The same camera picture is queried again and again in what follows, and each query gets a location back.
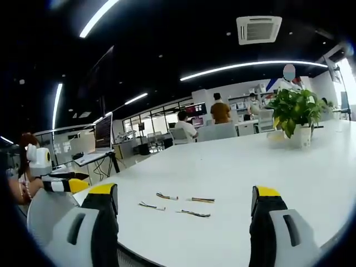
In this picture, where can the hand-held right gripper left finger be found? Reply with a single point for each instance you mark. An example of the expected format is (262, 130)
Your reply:
(100, 222)

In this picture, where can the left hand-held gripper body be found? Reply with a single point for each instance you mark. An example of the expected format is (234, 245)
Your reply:
(39, 161)

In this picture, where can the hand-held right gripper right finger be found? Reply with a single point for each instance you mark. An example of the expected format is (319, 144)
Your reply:
(267, 222)

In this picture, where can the person's left hand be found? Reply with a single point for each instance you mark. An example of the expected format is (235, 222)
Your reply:
(36, 187)

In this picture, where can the person's own head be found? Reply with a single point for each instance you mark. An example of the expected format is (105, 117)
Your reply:
(26, 144)

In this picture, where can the grey office chair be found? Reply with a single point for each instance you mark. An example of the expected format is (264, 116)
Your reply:
(179, 137)
(217, 133)
(50, 203)
(265, 121)

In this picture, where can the white side desk black legs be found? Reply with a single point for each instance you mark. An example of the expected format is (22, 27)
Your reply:
(89, 158)

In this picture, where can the short ceiling strip light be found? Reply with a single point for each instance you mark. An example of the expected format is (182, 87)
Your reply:
(57, 105)
(136, 99)

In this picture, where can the laptop on stand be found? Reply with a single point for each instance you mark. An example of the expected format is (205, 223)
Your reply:
(103, 132)

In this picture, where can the small yellowish dish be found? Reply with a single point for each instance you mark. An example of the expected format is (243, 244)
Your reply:
(275, 136)

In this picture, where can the green potted plant white pot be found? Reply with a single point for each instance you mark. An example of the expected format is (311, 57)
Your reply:
(296, 111)

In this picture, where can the monitor with red screen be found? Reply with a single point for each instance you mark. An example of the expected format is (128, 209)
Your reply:
(196, 109)

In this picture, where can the long ceiling strip light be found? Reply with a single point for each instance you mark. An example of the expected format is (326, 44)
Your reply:
(97, 18)
(250, 66)

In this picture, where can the white ceiling air conditioner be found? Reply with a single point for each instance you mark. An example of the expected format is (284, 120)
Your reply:
(258, 30)

